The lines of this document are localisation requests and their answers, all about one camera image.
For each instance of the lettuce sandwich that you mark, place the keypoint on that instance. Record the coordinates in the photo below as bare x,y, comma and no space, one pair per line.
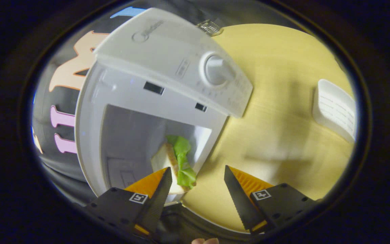
181,149

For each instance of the white microwave oven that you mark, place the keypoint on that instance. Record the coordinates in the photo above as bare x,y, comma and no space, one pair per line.
161,57

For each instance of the clear glass jar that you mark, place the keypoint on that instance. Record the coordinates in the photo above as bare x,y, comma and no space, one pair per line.
210,27

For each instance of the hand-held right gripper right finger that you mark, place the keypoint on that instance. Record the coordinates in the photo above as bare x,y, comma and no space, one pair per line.
240,203

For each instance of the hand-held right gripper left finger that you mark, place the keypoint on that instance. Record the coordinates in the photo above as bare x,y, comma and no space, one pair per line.
157,203

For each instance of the white plastic tray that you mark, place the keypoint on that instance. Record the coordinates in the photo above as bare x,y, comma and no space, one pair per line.
333,108

